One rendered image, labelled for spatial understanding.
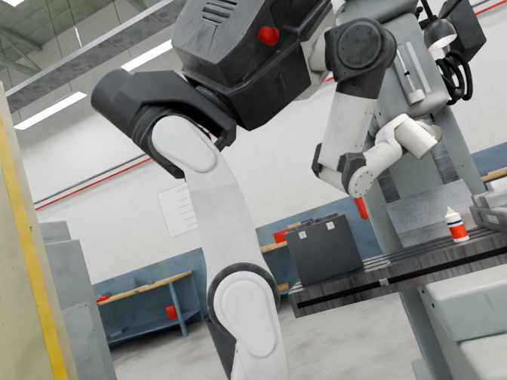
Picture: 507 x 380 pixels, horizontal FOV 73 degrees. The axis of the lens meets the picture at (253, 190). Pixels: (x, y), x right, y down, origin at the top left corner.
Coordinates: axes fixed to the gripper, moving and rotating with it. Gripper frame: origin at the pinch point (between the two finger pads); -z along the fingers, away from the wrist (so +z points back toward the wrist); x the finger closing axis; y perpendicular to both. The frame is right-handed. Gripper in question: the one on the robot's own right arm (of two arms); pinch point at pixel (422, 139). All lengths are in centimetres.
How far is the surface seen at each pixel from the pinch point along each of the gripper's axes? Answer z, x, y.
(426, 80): 7.0, -7.7, -15.8
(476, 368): 39, 3, 55
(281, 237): -298, 250, 28
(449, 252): 13.0, 3.3, 34.4
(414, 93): 12.5, -3.8, -12.4
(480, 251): 10.6, -3.8, 36.4
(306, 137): -378, 193, -108
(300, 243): 20, 45, 20
